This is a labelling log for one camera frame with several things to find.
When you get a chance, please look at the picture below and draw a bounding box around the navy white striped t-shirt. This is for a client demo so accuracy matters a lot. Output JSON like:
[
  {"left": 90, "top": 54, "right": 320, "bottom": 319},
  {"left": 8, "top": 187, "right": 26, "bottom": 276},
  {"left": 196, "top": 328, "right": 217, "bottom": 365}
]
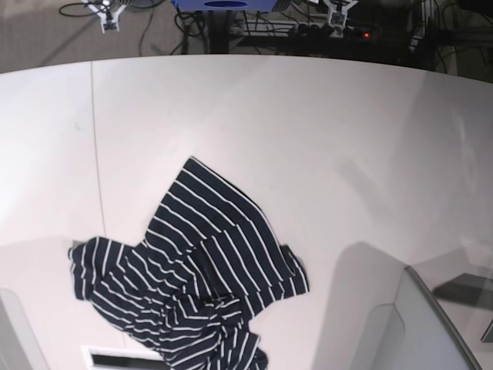
[{"left": 68, "top": 158, "right": 309, "bottom": 369}]

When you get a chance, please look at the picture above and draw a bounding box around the blue box on stand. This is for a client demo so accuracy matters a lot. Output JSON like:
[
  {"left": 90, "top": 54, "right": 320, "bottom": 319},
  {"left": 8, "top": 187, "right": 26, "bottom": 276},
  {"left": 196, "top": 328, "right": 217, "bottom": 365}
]
[{"left": 172, "top": 0, "right": 277, "bottom": 12}]

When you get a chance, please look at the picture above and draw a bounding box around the black table leg post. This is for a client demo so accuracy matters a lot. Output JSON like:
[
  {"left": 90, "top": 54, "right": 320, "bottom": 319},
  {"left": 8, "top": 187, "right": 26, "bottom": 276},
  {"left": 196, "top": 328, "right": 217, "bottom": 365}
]
[{"left": 205, "top": 10, "right": 234, "bottom": 54}]

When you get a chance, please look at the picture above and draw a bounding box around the black power strip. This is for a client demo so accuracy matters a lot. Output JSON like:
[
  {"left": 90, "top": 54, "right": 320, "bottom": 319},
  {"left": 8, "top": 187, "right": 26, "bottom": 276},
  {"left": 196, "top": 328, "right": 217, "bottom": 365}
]
[{"left": 230, "top": 21, "right": 378, "bottom": 41}]

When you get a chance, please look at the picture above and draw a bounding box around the grey monitor edge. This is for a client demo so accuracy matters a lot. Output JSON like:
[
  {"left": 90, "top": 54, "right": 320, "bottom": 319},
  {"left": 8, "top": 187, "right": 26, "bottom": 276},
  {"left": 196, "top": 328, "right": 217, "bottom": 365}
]
[{"left": 404, "top": 266, "right": 481, "bottom": 369}]

